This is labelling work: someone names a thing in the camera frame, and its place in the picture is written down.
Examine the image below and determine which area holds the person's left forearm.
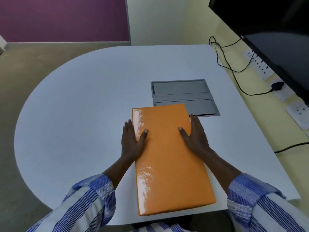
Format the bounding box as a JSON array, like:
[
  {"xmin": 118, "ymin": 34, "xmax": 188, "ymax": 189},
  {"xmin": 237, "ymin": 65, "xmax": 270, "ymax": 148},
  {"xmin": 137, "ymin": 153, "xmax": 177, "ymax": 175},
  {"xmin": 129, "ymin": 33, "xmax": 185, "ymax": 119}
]
[{"xmin": 102, "ymin": 156, "xmax": 136, "ymax": 191}]

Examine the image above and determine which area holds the long white socket strip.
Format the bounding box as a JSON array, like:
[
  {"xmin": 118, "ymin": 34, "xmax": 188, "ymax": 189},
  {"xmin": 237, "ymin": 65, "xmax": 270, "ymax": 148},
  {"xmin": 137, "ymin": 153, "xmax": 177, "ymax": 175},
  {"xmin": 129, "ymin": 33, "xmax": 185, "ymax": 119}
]
[{"xmin": 243, "ymin": 49, "xmax": 275, "ymax": 81}]

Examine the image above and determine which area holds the grey table cable hatch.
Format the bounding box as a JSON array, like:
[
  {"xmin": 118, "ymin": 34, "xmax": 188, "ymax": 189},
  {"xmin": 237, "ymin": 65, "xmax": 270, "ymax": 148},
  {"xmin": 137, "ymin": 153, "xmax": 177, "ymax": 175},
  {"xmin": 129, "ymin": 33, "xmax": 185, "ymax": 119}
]
[{"xmin": 151, "ymin": 79, "xmax": 220, "ymax": 117}]

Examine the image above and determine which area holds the black flat screen television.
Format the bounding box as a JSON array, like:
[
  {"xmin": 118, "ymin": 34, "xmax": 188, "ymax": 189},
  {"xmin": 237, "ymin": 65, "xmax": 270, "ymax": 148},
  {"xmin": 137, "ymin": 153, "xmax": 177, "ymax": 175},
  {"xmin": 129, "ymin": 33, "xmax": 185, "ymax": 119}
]
[{"xmin": 208, "ymin": 0, "xmax": 309, "ymax": 105}]

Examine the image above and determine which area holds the blue striped white shirt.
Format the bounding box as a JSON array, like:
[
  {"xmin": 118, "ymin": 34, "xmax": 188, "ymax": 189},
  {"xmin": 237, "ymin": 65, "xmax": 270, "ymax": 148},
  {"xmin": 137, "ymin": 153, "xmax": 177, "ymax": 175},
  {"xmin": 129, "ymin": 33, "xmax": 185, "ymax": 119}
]
[{"xmin": 27, "ymin": 173, "xmax": 309, "ymax": 232}]

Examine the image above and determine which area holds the person's left hand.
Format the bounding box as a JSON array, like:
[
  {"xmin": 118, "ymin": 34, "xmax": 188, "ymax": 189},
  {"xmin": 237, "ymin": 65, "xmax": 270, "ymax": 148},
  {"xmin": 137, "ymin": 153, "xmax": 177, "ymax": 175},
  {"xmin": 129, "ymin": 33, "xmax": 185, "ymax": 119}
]
[{"xmin": 121, "ymin": 119, "xmax": 149, "ymax": 164}]

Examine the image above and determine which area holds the thick black cable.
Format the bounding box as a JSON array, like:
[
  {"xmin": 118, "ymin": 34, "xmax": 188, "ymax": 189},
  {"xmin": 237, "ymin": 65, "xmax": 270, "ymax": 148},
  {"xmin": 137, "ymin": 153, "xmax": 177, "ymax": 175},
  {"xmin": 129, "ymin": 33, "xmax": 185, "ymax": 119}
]
[{"xmin": 274, "ymin": 142, "xmax": 309, "ymax": 154}]

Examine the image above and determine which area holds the person's right forearm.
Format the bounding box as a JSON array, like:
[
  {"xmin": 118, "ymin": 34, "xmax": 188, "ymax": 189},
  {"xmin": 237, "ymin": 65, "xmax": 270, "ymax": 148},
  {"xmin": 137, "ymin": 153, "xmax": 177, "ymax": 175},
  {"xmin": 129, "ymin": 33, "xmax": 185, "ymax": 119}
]
[{"xmin": 204, "ymin": 150, "xmax": 242, "ymax": 195}]

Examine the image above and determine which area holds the person's right hand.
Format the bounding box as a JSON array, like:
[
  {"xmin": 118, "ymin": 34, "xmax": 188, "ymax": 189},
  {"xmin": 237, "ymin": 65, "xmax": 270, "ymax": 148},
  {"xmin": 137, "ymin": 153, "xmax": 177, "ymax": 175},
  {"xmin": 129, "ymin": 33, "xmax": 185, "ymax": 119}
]
[{"xmin": 178, "ymin": 114, "xmax": 213, "ymax": 163}]

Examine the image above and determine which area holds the white wall socket plate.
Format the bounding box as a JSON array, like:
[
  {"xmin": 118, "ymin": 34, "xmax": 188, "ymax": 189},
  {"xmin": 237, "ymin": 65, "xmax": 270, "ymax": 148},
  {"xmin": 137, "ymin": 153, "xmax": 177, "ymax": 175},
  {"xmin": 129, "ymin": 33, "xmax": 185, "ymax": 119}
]
[
  {"xmin": 285, "ymin": 101, "xmax": 309, "ymax": 130},
  {"xmin": 272, "ymin": 81, "xmax": 296, "ymax": 102}
]

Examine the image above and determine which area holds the orange box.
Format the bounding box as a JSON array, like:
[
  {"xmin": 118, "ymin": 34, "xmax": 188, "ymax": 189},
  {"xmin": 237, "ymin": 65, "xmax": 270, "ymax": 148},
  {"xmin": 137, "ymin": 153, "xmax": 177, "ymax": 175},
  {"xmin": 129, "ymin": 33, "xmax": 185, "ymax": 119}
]
[{"xmin": 132, "ymin": 103, "xmax": 217, "ymax": 217}]

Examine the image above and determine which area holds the black cable with plug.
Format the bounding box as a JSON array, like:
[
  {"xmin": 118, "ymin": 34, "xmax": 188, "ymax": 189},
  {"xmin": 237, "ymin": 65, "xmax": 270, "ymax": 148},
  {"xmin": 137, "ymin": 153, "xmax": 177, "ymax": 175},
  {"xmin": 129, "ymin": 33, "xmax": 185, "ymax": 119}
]
[{"xmin": 208, "ymin": 36, "xmax": 285, "ymax": 96}]

